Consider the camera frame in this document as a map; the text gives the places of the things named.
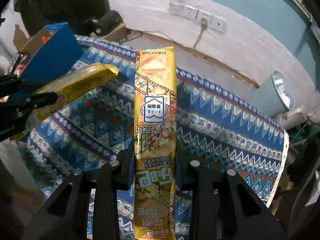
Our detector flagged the long gold snack pack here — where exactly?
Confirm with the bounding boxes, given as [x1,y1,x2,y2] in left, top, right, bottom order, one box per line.
[10,62,119,140]

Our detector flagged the yellow cracker snack pack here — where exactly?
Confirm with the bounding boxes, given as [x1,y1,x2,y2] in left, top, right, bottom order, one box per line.
[133,47,177,239]

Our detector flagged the blue cardboard box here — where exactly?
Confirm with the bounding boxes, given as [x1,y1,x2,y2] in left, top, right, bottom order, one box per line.
[20,22,83,83]

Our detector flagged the blue patterned tablecloth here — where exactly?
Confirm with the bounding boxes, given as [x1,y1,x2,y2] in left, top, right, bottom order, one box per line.
[16,35,290,240]

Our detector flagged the black cylindrical device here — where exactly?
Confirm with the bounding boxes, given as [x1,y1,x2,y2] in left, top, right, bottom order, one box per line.
[85,10,123,36]

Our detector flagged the white pipe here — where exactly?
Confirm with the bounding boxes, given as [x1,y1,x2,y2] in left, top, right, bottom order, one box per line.
[275,105,317,130]

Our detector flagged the pale blue waste bin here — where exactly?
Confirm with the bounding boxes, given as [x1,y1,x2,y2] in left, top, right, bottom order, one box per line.
[248,70,296,118]

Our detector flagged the white wall socket strip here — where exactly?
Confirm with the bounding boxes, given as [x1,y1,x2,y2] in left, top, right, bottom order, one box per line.
[169,2,227,33]

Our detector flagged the grey plug with cable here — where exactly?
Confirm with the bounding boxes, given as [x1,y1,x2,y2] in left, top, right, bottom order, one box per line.
[193,18,208,57]

